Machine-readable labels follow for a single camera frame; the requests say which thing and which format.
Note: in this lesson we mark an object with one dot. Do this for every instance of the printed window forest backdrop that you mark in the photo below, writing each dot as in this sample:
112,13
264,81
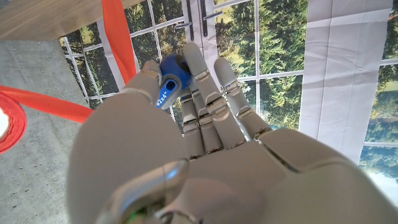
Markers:
280,46

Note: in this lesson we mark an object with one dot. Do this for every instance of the orange satin ribbon roll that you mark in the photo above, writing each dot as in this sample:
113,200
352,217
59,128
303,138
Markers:
118,37

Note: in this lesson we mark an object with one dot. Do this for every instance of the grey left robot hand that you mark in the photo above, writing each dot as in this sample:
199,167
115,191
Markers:
217,174

